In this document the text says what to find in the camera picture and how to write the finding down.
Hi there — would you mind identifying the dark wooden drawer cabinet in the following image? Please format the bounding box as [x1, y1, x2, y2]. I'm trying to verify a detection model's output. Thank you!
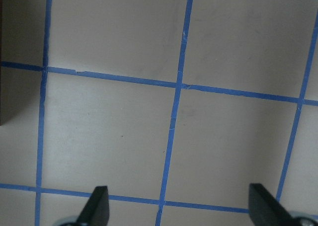
[0, 0, 3, 125]

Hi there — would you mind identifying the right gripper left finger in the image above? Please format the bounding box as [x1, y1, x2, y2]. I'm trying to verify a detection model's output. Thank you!
[76, 186, 110, 226]

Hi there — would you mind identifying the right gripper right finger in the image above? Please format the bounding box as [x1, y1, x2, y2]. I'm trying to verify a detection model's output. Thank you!
[248, 183, 301, 226]

